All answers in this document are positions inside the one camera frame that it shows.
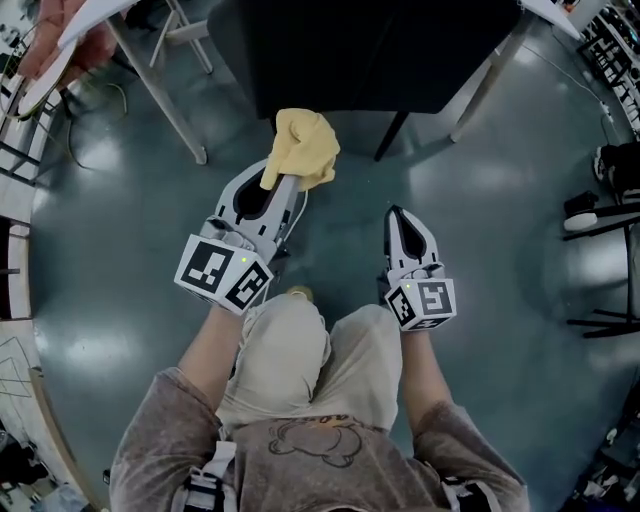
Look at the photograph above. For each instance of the person's right forearm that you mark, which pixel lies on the person's right forearm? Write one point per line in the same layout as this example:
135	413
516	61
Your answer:
422	380

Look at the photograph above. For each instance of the white power strip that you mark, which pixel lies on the white power strip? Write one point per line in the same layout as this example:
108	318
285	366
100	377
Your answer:
606	111

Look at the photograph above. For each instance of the black chair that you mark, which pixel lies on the black chair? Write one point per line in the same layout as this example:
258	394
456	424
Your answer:
360	60

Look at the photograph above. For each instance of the yellow cloth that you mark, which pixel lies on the yellow cloth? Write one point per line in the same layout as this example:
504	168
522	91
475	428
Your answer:
305	145

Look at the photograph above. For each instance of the person's beige trousers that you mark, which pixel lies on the person's beige trousers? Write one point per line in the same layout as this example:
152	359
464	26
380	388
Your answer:
280	350

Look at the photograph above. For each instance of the black metal shelf rack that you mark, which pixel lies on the black metal shelf rack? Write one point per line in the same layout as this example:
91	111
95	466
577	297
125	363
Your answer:
607	55

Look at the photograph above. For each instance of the white curved table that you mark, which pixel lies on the white curved table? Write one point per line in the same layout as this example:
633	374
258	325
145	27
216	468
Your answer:
90	20

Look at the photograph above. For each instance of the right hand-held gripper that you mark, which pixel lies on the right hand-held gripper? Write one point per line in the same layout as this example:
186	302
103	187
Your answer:
430	300

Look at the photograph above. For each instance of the person's grey printed shirt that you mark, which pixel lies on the person's grey printed shirt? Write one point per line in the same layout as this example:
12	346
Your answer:
300	475

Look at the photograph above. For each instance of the person's left forearm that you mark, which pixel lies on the person's left forearm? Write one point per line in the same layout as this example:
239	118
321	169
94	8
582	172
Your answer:
210	355

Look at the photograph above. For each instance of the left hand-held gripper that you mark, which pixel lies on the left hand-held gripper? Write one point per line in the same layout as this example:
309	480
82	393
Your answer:
205	265

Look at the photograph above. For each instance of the person's left yellow shoe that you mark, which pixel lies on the person's left yellow shoe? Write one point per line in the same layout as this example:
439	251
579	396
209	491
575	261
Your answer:
300	292

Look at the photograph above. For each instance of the black frame side table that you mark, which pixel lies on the black frame side table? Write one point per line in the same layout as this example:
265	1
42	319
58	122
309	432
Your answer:
631	260

